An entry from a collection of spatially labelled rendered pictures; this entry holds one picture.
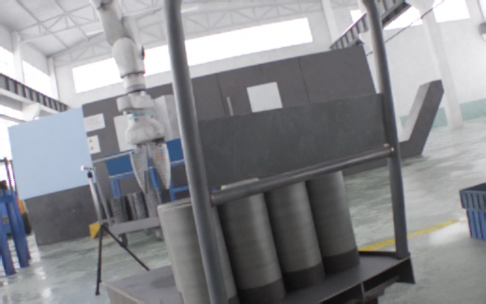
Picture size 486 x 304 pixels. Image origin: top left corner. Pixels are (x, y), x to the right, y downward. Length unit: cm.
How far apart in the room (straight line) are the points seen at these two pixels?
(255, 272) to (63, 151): 677
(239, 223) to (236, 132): 25
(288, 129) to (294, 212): 25
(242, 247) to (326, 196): 27
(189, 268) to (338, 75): 695
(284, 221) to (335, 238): 16
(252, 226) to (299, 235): 13
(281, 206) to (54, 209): 681
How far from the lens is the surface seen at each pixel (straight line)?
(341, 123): 108
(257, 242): 110
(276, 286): 113
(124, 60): 126
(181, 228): 103
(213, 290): 92
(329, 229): 124
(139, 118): 123
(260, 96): 752
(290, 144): 99
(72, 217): 773
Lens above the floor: 59
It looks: level
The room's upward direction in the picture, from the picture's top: 13 degrees counter-clockwise
